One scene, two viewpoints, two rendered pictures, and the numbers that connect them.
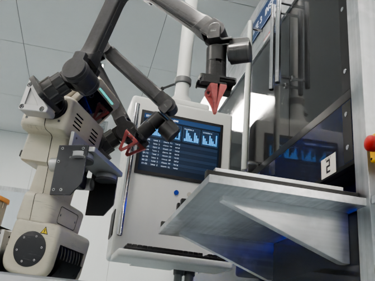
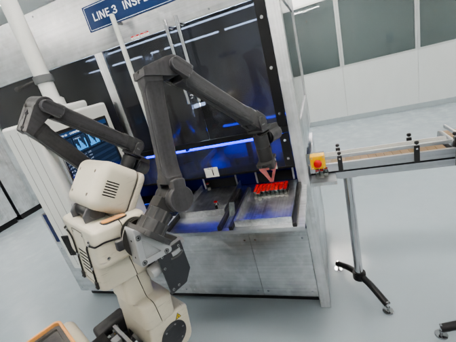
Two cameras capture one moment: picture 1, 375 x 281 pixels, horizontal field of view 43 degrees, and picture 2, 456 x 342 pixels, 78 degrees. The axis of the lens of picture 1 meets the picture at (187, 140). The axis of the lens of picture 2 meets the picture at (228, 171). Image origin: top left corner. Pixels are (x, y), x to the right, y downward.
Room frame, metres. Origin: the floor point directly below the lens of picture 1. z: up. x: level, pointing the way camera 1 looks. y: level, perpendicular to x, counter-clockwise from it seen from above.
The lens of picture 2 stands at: (0.71, 0.92, 1.55)
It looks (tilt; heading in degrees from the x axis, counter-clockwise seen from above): 19 degrees down; 302
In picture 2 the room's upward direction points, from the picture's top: 15 degrees counter-clockwise
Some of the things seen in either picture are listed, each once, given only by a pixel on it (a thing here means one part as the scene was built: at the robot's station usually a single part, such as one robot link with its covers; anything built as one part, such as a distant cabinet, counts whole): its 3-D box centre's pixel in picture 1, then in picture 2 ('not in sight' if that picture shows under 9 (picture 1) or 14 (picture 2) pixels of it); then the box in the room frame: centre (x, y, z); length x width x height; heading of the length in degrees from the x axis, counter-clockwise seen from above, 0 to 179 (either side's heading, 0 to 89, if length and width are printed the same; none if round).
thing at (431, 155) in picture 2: not in sight; (374, 156); (0.80, -0.68, 0.92); 0.69 x 0.15 x 0.16; 11
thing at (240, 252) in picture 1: (225, 256); not in sight; (1.68, -0.17, 0.79); 0.34 x 0.03 x 0.13; 101
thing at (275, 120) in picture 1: (267, 98); (157, 96); (1.82, -0.33, 1.50); 0.47 x 0.01 x 0.59; 11
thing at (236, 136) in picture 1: (229, 141); (83, 115); (2.35, -0.23, 1.50); 0.49 x 0.01 x 0.59; 11
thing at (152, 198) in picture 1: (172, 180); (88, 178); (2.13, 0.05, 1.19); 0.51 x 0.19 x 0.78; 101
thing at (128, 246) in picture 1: (172, 254); not in sight; (1.90, 0.02, 0.82); 0.40 x 0.14 x 0.02; 104
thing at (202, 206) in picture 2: not in sight; (212, 198); (1.61, -0.26, 0.90); 0.34 x 0.26 x 0.04; 101
